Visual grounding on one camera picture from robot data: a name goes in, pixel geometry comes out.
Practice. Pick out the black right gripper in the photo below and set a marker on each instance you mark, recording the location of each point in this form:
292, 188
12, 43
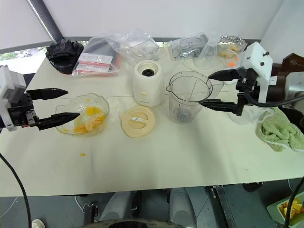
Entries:
247, 80

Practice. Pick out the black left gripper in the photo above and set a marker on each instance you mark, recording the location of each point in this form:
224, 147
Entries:
23, 117

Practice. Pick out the cream blender lid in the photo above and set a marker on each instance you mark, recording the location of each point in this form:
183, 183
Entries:
137, 123

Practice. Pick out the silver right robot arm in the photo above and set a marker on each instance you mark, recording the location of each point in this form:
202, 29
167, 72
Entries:
294, 83

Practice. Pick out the clear plate with yellow food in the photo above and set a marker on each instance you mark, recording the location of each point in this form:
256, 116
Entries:
69, 111

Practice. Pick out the foil-covered bowl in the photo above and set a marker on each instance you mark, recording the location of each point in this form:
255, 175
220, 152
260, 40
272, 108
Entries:
231, 45

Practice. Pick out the small orange plastic bits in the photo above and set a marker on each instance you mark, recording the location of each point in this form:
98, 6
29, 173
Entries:
231, 63

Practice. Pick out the clear plastic cup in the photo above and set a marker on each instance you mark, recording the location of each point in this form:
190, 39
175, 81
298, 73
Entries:
205, 58

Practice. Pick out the clear blender jug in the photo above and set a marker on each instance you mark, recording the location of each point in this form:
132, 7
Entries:
183, 104

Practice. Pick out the clear bag with dark parts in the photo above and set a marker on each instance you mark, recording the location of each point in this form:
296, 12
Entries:
187, 46

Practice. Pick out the bag of red-white packets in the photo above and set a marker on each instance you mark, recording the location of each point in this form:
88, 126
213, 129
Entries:
95, 61

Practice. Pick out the green towel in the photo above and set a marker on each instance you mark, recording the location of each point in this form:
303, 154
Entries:
278, 128

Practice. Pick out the cream blender base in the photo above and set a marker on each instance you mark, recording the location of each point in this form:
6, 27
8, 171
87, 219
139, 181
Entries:
148, 90

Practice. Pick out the dark chair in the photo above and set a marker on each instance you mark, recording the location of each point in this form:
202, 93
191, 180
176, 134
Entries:
293, 60

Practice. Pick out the dark window pillar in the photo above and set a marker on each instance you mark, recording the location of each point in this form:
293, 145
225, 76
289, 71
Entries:
50, 23

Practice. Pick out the clear bag with container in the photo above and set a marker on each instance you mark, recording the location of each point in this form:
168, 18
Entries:
140, 45

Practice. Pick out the black object under table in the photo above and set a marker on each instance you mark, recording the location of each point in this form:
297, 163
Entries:
253, 187

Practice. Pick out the white round floor object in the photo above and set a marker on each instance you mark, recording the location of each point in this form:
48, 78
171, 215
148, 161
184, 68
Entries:
37, 223

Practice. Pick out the grey rounded shape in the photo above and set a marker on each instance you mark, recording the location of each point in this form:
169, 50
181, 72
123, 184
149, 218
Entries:
118, 206
181, 206

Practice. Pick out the green tray of orange pieces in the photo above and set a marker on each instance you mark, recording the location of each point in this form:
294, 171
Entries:
278, 209

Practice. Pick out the dark rounded robot torso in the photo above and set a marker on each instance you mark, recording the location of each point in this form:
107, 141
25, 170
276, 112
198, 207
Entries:
133, 224

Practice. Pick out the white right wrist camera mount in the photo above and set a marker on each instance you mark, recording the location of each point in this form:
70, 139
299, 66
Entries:
256, 57

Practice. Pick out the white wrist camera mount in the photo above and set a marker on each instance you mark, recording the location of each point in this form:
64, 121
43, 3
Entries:
256, 57
9, 85

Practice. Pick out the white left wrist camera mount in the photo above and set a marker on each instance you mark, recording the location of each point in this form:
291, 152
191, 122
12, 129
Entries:
9, 85

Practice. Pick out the black table frame leg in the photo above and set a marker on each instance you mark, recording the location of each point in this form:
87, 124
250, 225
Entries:
91, 215
223, 206

